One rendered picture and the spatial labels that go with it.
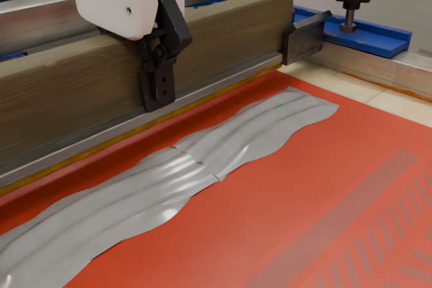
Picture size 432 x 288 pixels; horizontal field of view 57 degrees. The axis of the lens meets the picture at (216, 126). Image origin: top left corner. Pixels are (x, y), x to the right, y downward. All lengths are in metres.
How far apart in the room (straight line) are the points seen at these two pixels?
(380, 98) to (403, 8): 1.96
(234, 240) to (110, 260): 0.08
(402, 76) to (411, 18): 1.93
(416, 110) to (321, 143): 0.13
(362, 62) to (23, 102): 0.37
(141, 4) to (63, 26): 0.29
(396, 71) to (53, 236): 0.39
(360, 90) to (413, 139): 0.10
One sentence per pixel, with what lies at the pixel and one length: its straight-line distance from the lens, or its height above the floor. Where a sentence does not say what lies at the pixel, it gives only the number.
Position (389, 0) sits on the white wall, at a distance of 2.45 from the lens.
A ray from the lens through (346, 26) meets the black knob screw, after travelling 0.53.
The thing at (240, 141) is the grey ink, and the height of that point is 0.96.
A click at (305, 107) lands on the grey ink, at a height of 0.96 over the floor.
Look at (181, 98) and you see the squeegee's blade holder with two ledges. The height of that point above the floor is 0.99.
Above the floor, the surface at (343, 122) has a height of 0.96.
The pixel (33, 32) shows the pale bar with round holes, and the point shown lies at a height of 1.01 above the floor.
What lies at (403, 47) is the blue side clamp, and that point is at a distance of 0.52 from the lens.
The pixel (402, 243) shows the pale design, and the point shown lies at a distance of 0.31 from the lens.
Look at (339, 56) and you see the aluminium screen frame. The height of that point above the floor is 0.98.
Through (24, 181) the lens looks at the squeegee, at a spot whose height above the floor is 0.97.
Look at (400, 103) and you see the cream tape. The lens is 0.48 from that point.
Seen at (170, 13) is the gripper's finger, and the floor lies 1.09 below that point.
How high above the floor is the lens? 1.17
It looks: 32 degrees down
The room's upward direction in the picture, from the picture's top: 2 degrees counter-clockwise
